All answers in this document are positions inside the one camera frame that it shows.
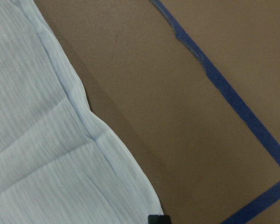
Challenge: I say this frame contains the blue tape grid lines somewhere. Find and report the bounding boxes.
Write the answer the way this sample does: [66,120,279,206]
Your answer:
[151,0,280,224]

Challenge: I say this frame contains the light blue button-up shirt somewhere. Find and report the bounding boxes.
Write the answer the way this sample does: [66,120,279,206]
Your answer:
[0,0,163,224]

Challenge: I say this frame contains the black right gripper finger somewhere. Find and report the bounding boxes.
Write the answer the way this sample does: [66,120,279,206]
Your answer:
[147,215,171,224]

